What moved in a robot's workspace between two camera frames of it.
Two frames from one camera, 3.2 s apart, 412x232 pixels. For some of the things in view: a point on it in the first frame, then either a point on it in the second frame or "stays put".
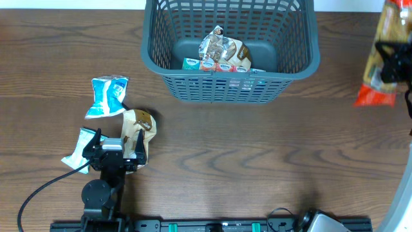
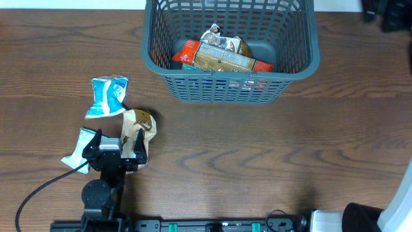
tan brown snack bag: [132, 121] stays put
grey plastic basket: [281, 36] stays put
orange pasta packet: [395, 24] to [205, 57]
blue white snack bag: [109, 93] stays put
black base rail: [201, 225] stays put
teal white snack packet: [77, 160] stays put
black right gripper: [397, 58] to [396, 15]
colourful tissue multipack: [195, 64] to [222, 84]
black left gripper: [131, 164] stays put
